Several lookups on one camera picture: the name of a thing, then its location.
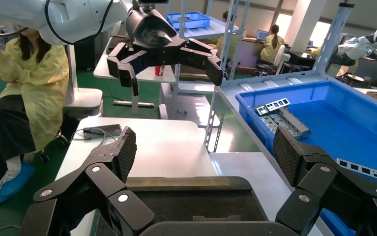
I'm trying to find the black smartphone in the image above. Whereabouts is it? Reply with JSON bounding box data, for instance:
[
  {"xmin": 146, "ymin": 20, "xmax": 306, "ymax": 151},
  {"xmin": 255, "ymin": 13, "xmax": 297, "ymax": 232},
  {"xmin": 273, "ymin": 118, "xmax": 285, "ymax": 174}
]
[{"xmin": 83, "ymin": 124, "xmax": 123, "ymax": 141}]

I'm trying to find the perforated grey metal part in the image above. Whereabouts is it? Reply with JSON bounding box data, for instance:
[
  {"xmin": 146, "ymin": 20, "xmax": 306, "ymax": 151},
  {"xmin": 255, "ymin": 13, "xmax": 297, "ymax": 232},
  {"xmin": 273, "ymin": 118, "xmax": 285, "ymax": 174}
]
[{"xmin": 336, "ymin": 158, "xmax": 377, "ymax": 187}]

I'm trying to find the upright perforated metal part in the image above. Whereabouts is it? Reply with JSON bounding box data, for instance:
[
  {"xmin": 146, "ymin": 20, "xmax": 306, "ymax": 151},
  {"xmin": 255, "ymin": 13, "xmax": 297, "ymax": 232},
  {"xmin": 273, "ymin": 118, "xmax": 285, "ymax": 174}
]
[{"xmin": 256, "ymin": 98, "xmax": 291, "ymax": 117}]

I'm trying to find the white office chair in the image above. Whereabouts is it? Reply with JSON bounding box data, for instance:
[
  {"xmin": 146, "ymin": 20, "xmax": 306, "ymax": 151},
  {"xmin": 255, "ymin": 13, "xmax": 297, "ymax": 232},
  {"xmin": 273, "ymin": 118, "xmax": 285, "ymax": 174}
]
[{"xmin": 274, "ymin": 44, "xmax": 291, "ymax": 68}]

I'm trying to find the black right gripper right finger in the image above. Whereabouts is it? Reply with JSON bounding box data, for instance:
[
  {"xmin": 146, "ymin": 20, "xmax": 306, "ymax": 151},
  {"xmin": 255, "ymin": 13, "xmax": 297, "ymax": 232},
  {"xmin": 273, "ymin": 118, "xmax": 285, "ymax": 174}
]
[{"xmin": 272, "ymin": 126, "xmax": 377, "ymax": 236}]

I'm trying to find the ponytail person in yellow gown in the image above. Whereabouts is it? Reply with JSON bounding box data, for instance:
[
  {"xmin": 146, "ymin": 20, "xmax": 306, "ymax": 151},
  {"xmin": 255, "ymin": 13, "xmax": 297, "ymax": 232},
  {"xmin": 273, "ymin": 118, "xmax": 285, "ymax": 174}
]
[{"xmin": 259, "ymin": 24, "xmax": 286, "ymax": 65}]

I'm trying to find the small blue plastic bin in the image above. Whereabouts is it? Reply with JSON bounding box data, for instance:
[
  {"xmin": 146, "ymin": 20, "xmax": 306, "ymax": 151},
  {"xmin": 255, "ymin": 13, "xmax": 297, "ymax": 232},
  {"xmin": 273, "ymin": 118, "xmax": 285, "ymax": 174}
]
[{"xmin": 166, "ymin": 11, "xmax": 212, "ymax": 31}]

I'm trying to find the long grey metal bar part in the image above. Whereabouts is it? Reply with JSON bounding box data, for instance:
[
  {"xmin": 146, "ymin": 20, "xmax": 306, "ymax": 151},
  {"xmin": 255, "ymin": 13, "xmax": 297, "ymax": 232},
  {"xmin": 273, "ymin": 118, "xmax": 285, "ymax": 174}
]
[{"xmin": 279, "ymin": 107, "xmax": 312, "ymax": 140}]

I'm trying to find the large blue plastic bin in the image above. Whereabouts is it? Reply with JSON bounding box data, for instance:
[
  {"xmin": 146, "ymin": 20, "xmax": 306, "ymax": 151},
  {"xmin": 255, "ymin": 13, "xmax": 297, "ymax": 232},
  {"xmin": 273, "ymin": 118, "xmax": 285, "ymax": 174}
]
[{"xmin": 235, "ymin": 80, "xmax": 377, "ymax": 236}]

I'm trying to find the white humanoid robot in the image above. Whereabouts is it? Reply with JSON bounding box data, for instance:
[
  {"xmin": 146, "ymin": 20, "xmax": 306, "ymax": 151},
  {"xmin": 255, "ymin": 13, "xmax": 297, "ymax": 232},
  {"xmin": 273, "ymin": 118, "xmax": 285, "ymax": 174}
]
[{"xmin": 329, "ymin": 24, "xmax": 377, "ymax": 67}]

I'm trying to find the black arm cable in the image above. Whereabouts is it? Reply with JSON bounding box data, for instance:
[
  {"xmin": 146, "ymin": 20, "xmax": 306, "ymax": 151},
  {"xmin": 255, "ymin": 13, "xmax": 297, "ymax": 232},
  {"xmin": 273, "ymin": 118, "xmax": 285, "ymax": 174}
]
[{"xmin": 0, "ymin": 0, "xmax": 115, "ymax": 46}]

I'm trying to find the black wheeled stool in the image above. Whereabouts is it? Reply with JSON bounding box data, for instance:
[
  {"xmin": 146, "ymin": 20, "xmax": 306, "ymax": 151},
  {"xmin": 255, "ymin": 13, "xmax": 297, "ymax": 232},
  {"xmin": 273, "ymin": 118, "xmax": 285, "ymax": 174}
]
[{"xmin": 37, "ymin": 129, "xmax": 71, "ymax": 164}]

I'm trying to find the white table with cardboard box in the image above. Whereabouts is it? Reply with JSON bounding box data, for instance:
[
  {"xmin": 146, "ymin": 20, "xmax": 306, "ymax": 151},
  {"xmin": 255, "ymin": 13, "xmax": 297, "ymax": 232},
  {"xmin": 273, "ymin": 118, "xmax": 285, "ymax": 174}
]
[{"xmin": 353, "ymin": 87, "xmax": 377, "ymax": 110}]

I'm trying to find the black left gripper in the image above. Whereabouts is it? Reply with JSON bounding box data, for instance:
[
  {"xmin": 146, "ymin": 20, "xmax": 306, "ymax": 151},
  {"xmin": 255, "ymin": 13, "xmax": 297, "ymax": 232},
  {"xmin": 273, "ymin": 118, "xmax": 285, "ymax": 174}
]
[{"xmin": 106, "ymin": 8, "xmax": 224, "ymax": 97}]

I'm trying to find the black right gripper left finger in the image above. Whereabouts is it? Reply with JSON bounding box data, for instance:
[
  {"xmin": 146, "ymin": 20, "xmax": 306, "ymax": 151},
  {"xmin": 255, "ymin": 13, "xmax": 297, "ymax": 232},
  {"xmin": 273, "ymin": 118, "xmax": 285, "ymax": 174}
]
[{"xmin": 19, "ymin": 126, "xmax": 155, "ymax": 236}]

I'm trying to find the slotted flat metal part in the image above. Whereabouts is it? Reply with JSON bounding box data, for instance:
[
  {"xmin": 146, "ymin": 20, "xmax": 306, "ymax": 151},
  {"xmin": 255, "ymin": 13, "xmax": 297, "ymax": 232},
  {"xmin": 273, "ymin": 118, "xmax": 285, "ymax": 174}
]
[
  {"xmin": 267, "ymin": 112, "xmax": 302, "ymax": 140},
  {"xmin": 260, "ymin": 114, "xmax": 281, "ymax": 135}
]

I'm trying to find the long-haired person in yellow gown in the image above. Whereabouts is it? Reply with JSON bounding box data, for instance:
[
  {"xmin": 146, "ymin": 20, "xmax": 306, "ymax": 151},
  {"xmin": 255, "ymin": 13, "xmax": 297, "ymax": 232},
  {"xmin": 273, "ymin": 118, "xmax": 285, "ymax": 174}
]
[{"xmin": 0, "ymin": 23, "xmax": 80, "ymax": 211}]

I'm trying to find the white pedestal base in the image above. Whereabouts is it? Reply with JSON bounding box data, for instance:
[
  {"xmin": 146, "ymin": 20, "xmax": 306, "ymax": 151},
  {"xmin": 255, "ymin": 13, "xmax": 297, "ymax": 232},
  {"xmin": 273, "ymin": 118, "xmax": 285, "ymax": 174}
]
[{"xmin": 62, "ymin": 44, "xmax": 104, "ymax": 118}]

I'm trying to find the white charging cable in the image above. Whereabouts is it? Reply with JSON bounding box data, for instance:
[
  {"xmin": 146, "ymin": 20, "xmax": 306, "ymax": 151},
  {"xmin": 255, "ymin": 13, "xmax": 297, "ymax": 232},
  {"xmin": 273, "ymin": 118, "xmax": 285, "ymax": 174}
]
[{"xmin": 70, "ymin": 127, "xmax": 118, "ymax": 148}]

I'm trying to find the open laptop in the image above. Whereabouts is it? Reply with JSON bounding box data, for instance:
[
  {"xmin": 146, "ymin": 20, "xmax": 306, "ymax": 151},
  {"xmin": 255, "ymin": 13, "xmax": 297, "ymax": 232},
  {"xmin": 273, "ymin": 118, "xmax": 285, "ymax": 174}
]
[{"xmin": 256, "ymin": 29, "xmax": 270, "ymax": 42}]

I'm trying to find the white table with single leg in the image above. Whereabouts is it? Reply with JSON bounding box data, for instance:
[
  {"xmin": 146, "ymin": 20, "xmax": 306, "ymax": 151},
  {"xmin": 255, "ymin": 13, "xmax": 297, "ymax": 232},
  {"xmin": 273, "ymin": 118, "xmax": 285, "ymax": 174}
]
[{"xmin": 92, "ymin": 35, "xmax": 176, "ymax": 117}]

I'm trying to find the dark-haired person in yellow gown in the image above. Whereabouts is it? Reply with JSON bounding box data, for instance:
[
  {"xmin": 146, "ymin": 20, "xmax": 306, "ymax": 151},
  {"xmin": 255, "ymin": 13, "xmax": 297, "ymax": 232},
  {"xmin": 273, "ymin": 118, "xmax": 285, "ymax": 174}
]
[{"xmin": 207, "ymin": 10, "xmax": 240, "ymax": 61}]

